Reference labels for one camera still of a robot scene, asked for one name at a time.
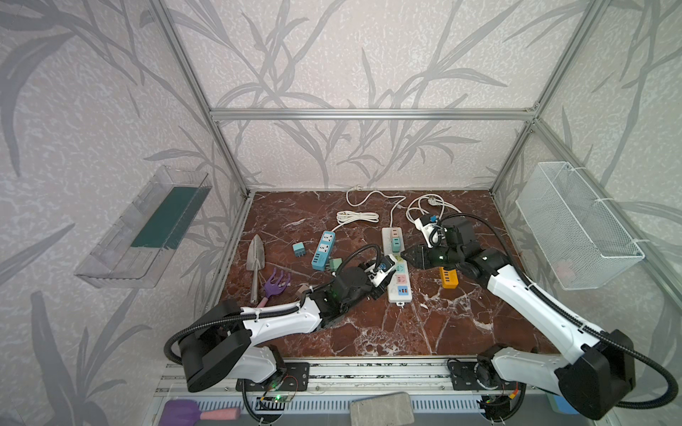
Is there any purple pink brush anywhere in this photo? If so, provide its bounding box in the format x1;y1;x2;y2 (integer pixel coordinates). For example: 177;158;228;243
158;399;241;426

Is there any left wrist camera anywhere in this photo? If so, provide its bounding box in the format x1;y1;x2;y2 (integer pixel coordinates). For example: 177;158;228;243
367;255;398;289

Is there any green cube charger by strip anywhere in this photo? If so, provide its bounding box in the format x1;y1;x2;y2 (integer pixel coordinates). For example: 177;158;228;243
328;258;343;272

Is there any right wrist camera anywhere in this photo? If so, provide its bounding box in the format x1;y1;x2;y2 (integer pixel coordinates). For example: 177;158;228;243
414;214;442;248

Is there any blue power strip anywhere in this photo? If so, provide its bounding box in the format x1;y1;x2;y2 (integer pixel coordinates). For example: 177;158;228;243
311;231;336;271

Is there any white wire mesh basket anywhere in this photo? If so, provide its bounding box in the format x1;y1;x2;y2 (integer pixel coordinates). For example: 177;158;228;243
516;162;645;291

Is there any white multicolour power strip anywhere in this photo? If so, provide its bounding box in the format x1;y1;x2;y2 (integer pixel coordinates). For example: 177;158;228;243
382;227;412;307

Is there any blue sponge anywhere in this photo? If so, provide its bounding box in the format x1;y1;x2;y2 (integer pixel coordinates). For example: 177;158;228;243
546;393;579;415

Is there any clear plastic wall tray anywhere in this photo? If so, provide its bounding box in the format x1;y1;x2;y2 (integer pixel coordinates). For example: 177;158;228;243
75;166;212;289

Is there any grey sponge block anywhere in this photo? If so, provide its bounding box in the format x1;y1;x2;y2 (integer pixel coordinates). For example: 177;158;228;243
350;392;415;426

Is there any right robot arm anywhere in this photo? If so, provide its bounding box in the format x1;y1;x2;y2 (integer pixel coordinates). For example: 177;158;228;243
401;213;680;420

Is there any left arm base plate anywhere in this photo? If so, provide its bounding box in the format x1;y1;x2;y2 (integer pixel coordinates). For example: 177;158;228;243
236;361;311;392

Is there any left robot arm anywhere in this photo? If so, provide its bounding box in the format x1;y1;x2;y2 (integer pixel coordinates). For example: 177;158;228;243
163;257;396;392

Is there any purple pink garden rake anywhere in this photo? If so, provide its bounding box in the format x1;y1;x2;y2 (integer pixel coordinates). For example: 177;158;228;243
257;268;291;308

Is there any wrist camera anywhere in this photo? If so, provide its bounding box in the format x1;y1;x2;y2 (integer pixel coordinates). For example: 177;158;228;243
414;214;442;248
367;255;398;289

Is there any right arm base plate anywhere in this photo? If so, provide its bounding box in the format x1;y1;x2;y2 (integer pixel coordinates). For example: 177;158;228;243
446;359;520;393

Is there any orange power strip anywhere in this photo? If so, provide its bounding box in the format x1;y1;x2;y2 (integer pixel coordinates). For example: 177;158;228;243
439;267;459;289

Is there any grey garden trowel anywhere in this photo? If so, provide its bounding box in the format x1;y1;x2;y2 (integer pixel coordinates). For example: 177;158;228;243
246;234;265;304

